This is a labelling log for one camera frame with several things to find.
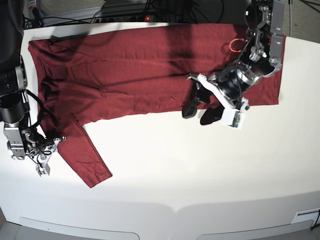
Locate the thin metal stand pole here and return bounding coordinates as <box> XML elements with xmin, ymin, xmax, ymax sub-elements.
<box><xmin>288</xmin><ymin>0</ymin><xmax>293</xmax><ymax>37</ymax></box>

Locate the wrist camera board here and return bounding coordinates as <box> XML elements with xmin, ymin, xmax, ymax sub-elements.
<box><xmin>220</xmin><ymin>108</ymin><xmax>246</xmax><ymax>129</ymax></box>
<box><xmin>35</xmin><ymin>164</ymin><xmax>51</xmax><ymax>177</ymax></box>

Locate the dark red long-sleeve shirt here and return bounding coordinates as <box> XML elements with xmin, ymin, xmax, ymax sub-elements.
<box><xmin>27</xmin><ymin>22</ymin><xmax>287</xmax><ymax>188</ymax></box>

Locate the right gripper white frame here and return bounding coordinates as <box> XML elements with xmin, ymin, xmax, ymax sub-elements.
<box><xmin>29</xmin><ymin>136</ymin><xmax>67</xmax><ymax>168</ymax></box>

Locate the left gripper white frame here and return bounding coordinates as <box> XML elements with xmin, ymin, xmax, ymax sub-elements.
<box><xmin>182</xmin><ymin>73</ymin><xmax>250</xmax><ymax>126</ymax></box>

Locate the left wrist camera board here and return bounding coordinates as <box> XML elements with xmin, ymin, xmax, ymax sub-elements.
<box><xmin>220</xmin><ymin>108</ymin><xmax>246</xmax><ymax>129</ymax></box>

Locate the white label plate on table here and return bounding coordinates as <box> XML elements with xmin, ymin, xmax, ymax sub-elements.
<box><xmin>291</xmin><ymin>208</ymin><xmax>320</xmax><ymax>224</ymax></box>

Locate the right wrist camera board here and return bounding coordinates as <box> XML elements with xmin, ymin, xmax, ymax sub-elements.
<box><xmin>35</xmin><ymin>164</ymin><xmax>51</xmax><ymax>177</ymax></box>

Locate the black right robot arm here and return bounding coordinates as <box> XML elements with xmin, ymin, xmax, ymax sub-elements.
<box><xmin>0</xmin><ymin>0</ymin><xmax>66</xmax><ymax>176</ymax></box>

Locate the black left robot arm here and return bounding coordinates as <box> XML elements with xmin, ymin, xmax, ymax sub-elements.
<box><xmin>182</xmin><ymin>0</ymin><xmax>285</xmax><ymax>129</ymax></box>

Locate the black power strip red switch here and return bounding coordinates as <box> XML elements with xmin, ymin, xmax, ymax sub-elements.
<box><xmin>95</xmin><ymin>15</ymin><xmax>153</xmax><ymax>23</ymax></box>

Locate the black cable at table corner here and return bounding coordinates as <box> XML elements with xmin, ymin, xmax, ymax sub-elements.
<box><xmin>310</xmin><ymin>209</ymin><xmax>320</xmax><ymax>231</ymax></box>

